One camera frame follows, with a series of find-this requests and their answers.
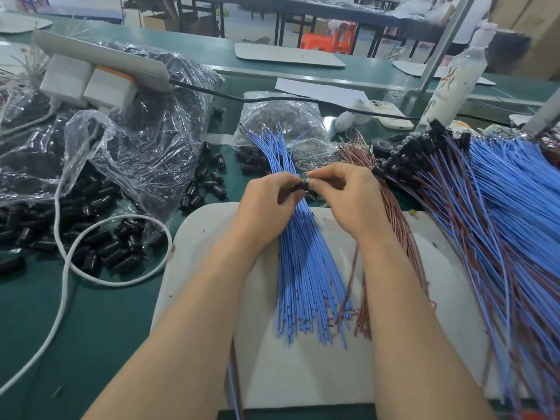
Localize black power cord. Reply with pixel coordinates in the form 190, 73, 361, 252
170, 78, 517, 128

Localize white work board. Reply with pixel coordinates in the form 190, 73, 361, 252
150, 202, 509, 410

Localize person's left hand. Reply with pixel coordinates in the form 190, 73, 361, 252
223, 170, 309, 252

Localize long black-frame table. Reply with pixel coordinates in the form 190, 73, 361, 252
170, 0, 443, 58

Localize blue table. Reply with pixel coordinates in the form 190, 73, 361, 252
17, 0, 125, 23

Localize bundle of blue wires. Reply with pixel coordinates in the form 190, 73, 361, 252
240, 127, 355, 348

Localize white flat tray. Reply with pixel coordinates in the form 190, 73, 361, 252
391, 60, 496, 86
234, 43, 347, 68
0, 13, 54, 34

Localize white orange charger adapter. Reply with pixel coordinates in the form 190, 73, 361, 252
83, 65, 139, 112

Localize person's right forearm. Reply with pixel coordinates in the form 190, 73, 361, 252
359, 225, 498, 420

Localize pile of black plastic caps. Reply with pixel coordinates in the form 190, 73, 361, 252
0, 139, 229, 278

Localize small clear plastic bag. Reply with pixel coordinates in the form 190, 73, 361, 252
232, 92, 332, 165

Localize person's left forearm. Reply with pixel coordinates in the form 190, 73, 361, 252
83, 233, 279, 420

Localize white computer mouse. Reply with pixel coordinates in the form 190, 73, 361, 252
332, 111, 355, 135

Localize bundle of stripped brown wires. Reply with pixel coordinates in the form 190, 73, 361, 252
0, 55, 49, 141

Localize white power strip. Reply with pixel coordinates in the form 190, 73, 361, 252
30, 30, 173, 93

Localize slanted metal frame post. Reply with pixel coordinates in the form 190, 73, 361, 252
418, 0, 478, 91

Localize white paper sheet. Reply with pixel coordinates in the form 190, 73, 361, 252
275, 78, 373, 110

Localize white flat device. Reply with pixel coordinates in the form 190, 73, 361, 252
359, 99, 414, 130

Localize cardboard boxes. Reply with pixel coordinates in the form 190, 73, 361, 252
490, 0, 560, 79

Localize white charging cable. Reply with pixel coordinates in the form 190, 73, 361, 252
0, 102, 174, 397

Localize person's right hand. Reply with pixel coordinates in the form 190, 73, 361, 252
304, 162, 397, 245

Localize white spray bottle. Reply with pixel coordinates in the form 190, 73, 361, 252
418, 22, 498, 130

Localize short metal frame post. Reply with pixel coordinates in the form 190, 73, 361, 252
523, 87, 560, 137

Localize large clear plastic bag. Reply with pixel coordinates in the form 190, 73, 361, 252
0, 39, 224, 219

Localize pile of assembled wire harnesses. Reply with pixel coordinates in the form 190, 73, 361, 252
372, 120, 560, 417

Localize orange plastic stool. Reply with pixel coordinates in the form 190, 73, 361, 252
300, 22, 358, 54

